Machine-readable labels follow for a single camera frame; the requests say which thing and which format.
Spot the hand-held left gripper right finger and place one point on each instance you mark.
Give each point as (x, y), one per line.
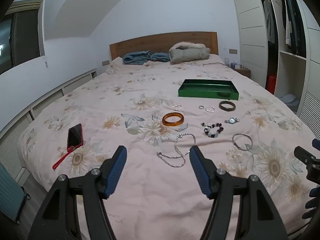
(200, 172)

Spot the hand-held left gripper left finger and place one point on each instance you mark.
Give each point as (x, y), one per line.
(115, 172)

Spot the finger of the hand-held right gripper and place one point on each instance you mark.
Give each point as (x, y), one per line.
(316, 145)
(302, 153)

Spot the thin silver bangle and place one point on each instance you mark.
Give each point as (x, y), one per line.
(235, 142)

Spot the amber bangle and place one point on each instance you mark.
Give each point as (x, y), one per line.
(166, 123)

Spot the silver wristwatch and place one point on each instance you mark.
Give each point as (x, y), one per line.
(231, 120)

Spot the dark brown bangle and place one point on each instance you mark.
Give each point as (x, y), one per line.
(221, 107)

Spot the green rectangular tray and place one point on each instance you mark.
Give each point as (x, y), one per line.
(207, 91)

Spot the person's right hand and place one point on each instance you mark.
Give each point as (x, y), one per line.
(310, 202)

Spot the bed with floral pink sheet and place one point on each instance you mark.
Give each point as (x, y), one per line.
(140, 192)

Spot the pale folded cloth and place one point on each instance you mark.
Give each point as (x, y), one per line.
(288, 100)

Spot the red container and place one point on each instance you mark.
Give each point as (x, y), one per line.
(271, 83)

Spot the wooden nightstand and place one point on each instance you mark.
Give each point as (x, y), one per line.
(243, 72)

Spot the blue suitcase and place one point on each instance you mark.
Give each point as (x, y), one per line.
(10, 195)

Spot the tissue box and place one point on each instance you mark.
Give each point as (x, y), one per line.
(235, 65)

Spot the clear drinking cup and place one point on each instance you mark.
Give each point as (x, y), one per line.
(227, 61)

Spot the large blue folded blanket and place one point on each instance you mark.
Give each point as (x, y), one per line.
(135, 57)

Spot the beige jacket with fur hood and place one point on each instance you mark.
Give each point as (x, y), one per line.
(187, 53)

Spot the dark hanging clothes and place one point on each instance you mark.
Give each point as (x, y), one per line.
(293, 25)

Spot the small blue folded blanket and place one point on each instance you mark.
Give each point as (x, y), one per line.
(160, 57)

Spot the grey hanging garment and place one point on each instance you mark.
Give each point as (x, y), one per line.
(269, 22)

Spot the white wardrobe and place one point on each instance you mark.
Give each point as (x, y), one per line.
(250, 30)

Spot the wooden headboard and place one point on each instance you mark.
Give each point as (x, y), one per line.
(150, 41)

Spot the beige wall socket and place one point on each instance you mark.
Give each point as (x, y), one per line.
(233, 51)
(105, 63)

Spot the window with dark frame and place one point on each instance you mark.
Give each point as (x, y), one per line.
(17, 35)

